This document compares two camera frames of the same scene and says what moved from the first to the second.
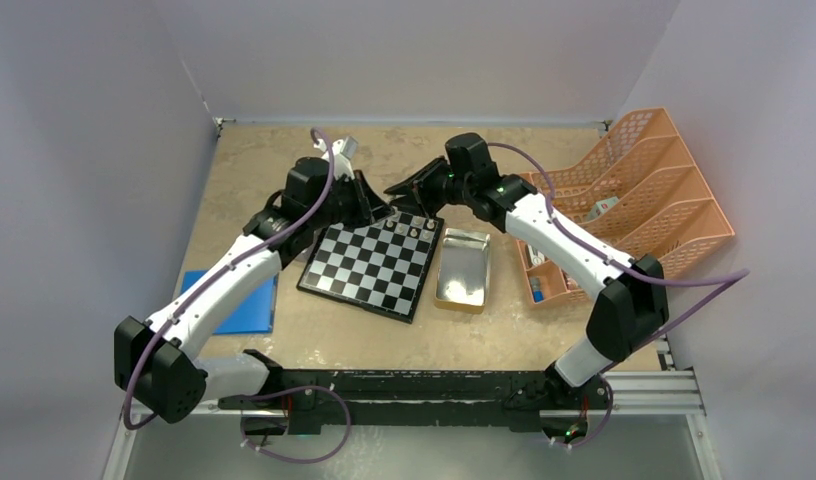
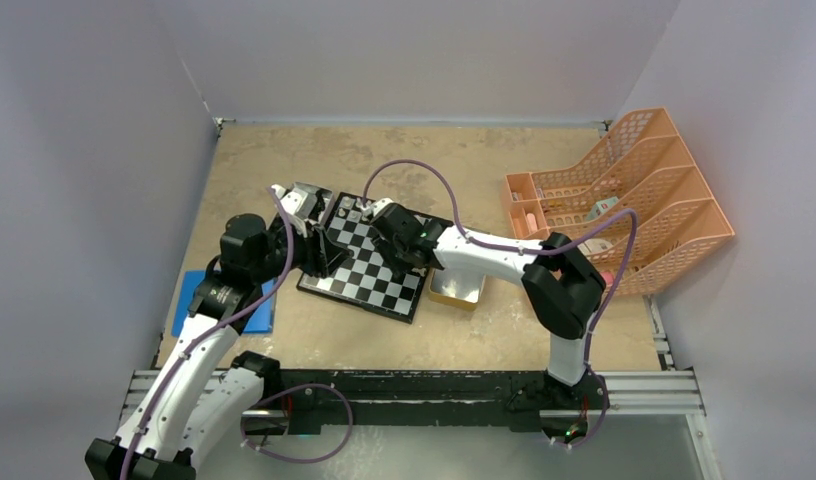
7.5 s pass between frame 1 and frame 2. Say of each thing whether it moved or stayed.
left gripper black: moved
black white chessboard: stayed
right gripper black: moved
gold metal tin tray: stayed
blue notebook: stayed
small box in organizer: stayed
